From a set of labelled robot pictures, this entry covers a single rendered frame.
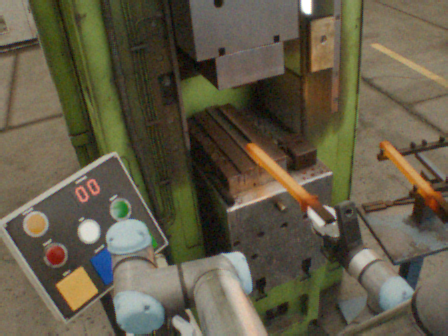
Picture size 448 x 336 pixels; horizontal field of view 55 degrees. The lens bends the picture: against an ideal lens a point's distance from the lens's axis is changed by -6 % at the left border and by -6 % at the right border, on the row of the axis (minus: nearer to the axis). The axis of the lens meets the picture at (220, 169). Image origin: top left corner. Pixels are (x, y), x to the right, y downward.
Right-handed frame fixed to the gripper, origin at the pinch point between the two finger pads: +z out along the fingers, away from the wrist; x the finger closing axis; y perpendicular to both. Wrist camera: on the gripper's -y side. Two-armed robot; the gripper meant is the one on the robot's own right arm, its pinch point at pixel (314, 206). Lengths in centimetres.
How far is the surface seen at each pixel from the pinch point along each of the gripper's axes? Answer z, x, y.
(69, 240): 10, -60, -8
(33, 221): 11, -66, -16
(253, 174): 27.5, -4.1, 5.0
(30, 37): 560, -72, 77
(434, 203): -8.3, 37.0, 9.5
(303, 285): 23, 12, 62
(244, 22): 26, -3, -43
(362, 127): 158, 148, 100
